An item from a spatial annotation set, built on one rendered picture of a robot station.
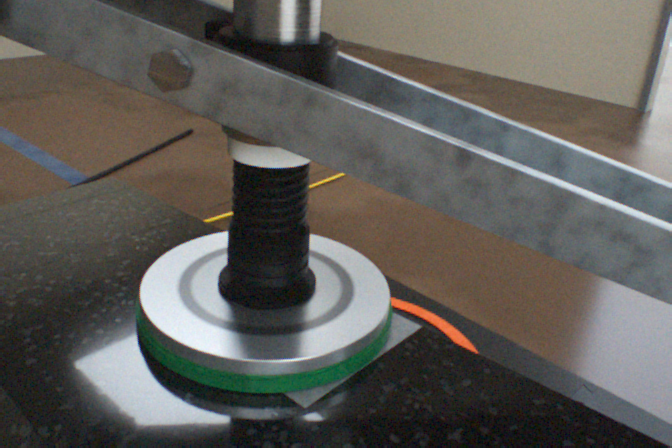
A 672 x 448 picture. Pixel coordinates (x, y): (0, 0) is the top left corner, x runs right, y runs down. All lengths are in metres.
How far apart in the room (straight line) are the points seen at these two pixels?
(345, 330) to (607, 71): 5.01
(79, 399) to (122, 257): 0.20
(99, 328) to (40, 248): 0.16
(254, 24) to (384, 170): 0.13
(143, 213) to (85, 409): 0.32
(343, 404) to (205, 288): 0.16
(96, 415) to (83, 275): 0.19
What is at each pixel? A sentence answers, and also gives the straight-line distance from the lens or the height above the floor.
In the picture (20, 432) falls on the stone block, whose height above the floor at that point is 0.84.
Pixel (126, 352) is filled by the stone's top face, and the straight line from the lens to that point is 0.55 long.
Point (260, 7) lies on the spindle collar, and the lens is 0.46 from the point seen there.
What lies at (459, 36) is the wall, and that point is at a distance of 5.99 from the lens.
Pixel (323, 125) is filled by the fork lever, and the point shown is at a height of 1.04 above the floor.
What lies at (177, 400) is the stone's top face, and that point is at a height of 0.85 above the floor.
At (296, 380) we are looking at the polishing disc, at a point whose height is 0.86.
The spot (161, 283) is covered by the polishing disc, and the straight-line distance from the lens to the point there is 0.58.
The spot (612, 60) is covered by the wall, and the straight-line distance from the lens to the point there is 5.43.
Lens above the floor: 1.17
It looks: 23 degrees down
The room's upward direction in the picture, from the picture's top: 5 degrees clockwise
